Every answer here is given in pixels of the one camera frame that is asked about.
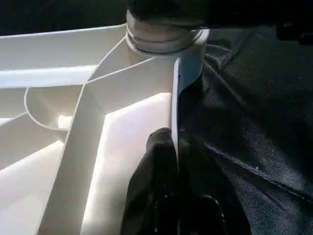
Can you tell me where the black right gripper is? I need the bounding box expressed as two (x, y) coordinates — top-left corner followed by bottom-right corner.
(275, 20), (313, 46)

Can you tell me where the white plastic table top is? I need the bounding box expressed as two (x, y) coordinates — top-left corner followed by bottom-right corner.
(0, 22), (210, 235)

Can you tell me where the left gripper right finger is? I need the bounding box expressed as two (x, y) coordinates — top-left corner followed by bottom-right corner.
(178, 136), (252, 235)

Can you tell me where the white plastic table leg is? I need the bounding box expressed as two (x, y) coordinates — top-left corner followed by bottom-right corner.
(126, 10), (204, 54)

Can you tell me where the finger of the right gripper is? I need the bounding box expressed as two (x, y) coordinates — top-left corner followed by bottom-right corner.
(126, 0), (313, 29)

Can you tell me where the black work mat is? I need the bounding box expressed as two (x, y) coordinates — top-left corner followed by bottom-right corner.
(0, 0), (313, 235)

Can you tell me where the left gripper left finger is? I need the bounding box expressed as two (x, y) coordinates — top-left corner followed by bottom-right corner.
(120, 128), (179, 235)

